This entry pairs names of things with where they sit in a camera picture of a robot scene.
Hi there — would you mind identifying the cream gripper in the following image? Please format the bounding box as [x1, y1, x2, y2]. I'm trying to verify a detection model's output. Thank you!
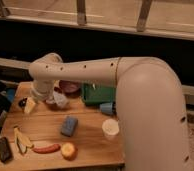
[24, 80, 54, 114]

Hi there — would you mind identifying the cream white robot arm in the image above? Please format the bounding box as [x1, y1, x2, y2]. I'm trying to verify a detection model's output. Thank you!
[29, 53, 192, 171]

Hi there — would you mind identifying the red bowl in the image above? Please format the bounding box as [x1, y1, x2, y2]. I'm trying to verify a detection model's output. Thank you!
[44, 87, 70, 110]

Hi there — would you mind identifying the purple bowl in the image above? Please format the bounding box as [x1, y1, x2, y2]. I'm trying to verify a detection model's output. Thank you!
[59, 80, 81, 94]

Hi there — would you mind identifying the small dark lidded jar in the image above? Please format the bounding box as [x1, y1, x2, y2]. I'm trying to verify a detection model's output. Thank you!
[18, 98, 27, 108]

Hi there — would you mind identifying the blue object behind table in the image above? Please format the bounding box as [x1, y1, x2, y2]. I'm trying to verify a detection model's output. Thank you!
[6, 88, 16, 102]

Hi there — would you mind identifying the yellow banana peel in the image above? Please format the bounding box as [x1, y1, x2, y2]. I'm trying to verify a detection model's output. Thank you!
[14, 126, 33, 155]

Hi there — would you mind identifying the wooden table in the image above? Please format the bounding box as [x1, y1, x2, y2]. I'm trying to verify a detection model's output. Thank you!
[0, 82, 124, 171]

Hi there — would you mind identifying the blue sponge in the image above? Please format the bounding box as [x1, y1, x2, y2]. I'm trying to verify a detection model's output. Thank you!
[61, 116, 78, 137]

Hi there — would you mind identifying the red sausage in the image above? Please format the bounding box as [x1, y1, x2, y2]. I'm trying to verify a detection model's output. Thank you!
[32, 144, 61, 154]

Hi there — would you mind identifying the red yellow apple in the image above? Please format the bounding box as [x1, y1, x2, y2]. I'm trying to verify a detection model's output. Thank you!
[61, 142, 77, 160]

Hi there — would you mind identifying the green plastic tray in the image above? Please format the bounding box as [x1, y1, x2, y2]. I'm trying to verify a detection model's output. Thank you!
[81, 84, 116, 106]

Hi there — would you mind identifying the light blue cup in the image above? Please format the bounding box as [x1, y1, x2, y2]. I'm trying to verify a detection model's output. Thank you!
[100, 102, 116, 115]

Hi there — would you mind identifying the white plastic cup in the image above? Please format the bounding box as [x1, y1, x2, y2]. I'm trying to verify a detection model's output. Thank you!
[102, 119, 119, 140]

